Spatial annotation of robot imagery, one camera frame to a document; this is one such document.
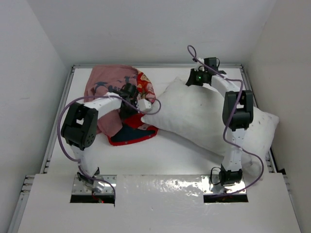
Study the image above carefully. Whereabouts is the red and pink pillowcase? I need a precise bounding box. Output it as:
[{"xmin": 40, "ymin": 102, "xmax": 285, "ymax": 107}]
[{"xmin": 84, "ymin": 65, "xmax": 158, "ymax": 146}]

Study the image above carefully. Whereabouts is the white pillow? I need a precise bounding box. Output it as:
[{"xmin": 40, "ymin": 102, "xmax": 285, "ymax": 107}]
[{"xmin": 141, "ymin": 77, "xmax": 279, "ymax": 176}]

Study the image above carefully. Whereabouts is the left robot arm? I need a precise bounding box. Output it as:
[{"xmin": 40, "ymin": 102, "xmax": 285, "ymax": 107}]
[{"xmin": 57, "ymin": 83, "xmax": 138, "ymax": 187}]

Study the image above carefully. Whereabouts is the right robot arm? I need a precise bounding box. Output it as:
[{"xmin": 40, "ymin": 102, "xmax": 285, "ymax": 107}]
[{"xmin": 186, "ymin": 58, "xmax": 254, "ymax": 186}]

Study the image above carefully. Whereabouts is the white front cover board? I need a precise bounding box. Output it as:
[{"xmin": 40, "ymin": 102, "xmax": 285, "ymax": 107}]
[{"xmin": 19, "ymin": 174, "xmax": 300, "ymax": 233}]

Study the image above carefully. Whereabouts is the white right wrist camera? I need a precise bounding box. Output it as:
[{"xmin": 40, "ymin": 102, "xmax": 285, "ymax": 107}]
[{"xmin": 193, "ymin": 58, "xmax": 205, "ymax": 71}]

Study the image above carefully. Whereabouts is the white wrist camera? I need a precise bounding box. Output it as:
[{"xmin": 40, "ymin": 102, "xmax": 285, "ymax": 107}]
[
  {"xmin": 137, "ymin": 99, "xmax": 152, "ymax": 113},
  {"xmin": 193, "ymin": 58, "xmax": 205, "ymax": 71}
]

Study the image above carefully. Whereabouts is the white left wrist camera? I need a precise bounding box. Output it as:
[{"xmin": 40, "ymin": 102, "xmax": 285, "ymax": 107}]
[{"xmin": 137, "ymin": 99, "xmax": 152, "ymax": 113}]

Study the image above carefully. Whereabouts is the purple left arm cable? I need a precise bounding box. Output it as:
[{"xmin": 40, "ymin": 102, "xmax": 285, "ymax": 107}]
[{"xmin": 57, "ymin": 94, "xmax": 162, "ymax": 195}]

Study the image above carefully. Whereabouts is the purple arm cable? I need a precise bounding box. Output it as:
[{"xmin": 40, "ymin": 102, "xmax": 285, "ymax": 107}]
[
  {"xmin": 187, "ymin": 45, "xmax": 265, "ymax": 195},
  {"xmin": 57, "ymin": 94, "xmax": 162, "ymax": 195}
]

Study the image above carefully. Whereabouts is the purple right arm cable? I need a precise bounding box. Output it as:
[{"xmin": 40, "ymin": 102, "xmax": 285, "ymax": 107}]
[{"xmin": 187, "ymin": 45, "xmax": 265, "ymax": 195}]

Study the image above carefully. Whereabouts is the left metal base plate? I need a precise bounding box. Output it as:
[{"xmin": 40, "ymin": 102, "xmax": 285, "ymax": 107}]
[{"xmin": 71, "ymin": 175, "xmax": 117, "ymax": 195}]

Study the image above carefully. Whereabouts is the metal base plate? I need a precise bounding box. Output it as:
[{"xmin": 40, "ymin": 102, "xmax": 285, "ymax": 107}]
[
  {"xmin": 201, "ymin": 175, "xmax": 246, "ymax": 195},
  {"xmin": 71, "ymin": 175, "xmax": 117, "ymax": 195}
]

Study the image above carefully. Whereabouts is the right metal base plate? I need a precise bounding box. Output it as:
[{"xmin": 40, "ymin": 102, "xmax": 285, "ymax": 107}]
[{"xmin": 201, "ymin": 175, "xmax": 246, "ymax": 195}]

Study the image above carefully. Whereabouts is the aluminium table frame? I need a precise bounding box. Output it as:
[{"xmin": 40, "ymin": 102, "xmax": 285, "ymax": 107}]
[{"xmin": 7, "ymin": 63, "xmax": 302, "ymax": 233}]

